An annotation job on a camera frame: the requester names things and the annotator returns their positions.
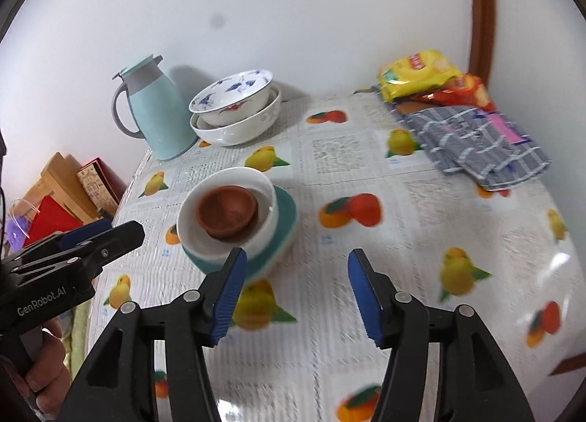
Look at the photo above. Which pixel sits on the plain white bowl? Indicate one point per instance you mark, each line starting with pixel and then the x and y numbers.
pixel 192 229

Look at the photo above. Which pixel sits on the large white bowl grey swirl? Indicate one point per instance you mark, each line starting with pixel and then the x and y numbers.
pixel 247 131

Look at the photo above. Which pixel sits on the curved brown wooden trim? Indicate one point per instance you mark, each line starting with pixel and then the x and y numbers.
pixel 565 362

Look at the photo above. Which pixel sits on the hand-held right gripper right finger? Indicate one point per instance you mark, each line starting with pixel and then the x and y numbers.
pixel 366 298

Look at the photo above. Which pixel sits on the small brown bowl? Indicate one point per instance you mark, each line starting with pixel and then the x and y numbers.
pixel 226 207

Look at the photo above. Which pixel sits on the blue patterned white bowl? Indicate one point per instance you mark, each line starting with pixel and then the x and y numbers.
pixel 229 92

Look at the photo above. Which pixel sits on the light blue thermos jug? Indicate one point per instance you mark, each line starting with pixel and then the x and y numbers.
pixel 158 115

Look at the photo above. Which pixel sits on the orange snack bag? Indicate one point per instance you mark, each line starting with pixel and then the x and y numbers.
pixel 467 92

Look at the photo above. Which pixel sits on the purple plastic bag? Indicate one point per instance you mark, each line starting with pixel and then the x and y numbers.
pixel 18 229

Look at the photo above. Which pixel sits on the brown wooden door frame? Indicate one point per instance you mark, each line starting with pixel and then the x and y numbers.
pixel 480 14

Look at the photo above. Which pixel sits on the person's left hand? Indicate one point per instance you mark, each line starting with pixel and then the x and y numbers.
pixel 50 376

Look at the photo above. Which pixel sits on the blue plastic plate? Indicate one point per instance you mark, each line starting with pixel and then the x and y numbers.
pixel 286 220

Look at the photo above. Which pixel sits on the red paper bag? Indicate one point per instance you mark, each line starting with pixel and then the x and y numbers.
pixel 52 223

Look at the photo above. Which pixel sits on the grey checked cloth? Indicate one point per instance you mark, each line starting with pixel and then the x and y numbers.
pixel 471 152

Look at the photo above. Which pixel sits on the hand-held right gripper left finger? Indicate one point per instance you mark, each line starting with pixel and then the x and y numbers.
pixel 226 298

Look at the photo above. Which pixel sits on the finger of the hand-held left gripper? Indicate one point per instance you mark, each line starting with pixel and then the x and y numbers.
pixel 84 232
pixel 119 241

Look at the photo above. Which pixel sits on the fruit print tablecloth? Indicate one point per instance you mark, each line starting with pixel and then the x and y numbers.
pixel 412 229

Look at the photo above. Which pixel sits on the yellow snack bag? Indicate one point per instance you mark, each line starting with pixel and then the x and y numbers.
pixel 419 74

